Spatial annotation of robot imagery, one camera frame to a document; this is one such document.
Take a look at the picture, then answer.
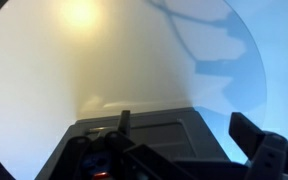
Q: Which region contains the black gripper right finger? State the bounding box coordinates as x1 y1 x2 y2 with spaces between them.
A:
228 111 288 180

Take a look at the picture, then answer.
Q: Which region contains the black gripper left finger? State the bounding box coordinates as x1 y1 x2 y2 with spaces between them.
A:
50 109 199 180

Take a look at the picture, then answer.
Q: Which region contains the grey toy oven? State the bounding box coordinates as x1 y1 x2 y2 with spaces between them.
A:
34 107 231 180

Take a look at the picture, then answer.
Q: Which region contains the red oven door handle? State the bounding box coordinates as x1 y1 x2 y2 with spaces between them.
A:
92 171 111 180

